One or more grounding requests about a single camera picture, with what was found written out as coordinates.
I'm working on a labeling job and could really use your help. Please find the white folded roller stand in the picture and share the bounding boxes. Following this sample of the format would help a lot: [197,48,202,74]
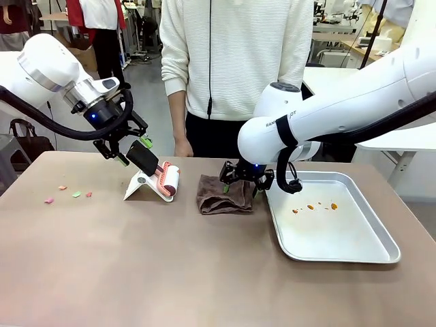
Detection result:
[123,169,175,203]

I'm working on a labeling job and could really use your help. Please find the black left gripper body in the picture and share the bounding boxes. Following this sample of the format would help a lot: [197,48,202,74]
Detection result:
[84,101,138,143]

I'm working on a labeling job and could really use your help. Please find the white knit sweater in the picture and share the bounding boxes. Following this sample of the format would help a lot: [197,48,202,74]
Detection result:
[159,0,315,122]

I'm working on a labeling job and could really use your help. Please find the silver metal tray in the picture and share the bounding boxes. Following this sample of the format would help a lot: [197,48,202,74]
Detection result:
[264,171,402,264]

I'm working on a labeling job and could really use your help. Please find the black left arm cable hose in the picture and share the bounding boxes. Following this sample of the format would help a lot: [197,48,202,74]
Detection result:
[0,84,134,141]

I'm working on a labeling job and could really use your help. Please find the pink lint roller black handle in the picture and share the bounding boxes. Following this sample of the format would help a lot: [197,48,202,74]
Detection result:
[125,140,182,202]

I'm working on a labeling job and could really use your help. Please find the brown cardboard box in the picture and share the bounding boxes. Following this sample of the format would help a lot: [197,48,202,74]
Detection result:
[64,36,99,73]

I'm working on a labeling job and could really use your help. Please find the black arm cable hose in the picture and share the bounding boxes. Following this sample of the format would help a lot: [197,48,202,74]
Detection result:
[0,84,134,141]
[276,91,436,196]

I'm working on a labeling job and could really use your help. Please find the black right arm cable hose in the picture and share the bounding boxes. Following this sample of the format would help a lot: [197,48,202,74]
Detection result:
[276,91,436,196]

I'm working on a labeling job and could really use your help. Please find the bystander in red white top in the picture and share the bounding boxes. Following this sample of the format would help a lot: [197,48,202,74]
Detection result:
[65,0,127,90]

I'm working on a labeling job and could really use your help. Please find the thin black cord on sweater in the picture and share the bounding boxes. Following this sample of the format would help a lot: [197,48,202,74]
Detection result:
[206,0,215,121]

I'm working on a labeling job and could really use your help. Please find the thin black hanging cable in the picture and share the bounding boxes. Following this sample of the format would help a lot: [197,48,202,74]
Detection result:
[46,99,58,151]

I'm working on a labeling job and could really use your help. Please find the person right forearm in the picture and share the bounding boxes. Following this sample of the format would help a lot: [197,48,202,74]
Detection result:
[168,92,189,142]

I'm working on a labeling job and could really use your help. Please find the dark brown bag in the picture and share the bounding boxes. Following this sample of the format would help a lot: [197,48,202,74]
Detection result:
[9,119,56,153]

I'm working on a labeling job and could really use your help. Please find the black vertical pole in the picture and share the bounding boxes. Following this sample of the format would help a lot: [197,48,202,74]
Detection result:
[360,0,388,72]

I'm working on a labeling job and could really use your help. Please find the brown cloth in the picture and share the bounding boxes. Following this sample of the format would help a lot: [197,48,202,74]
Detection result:
[196,174,255,216]

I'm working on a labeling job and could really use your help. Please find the person right hand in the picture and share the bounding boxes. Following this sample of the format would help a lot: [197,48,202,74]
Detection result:
[173,137,194,158]

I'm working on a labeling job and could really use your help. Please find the grey metal stool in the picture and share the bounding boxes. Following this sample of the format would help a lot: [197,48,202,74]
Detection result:
[0,134,18,196]

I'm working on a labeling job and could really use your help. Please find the black trousers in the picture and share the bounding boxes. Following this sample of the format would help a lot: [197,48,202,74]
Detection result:
[185,111,255,159]

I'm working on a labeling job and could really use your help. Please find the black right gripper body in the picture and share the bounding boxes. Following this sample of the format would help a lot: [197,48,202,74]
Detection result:
[232,159,266,183]

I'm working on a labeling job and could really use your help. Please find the wooden desk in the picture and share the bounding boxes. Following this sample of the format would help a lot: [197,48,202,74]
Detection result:
[340,40,400,69]

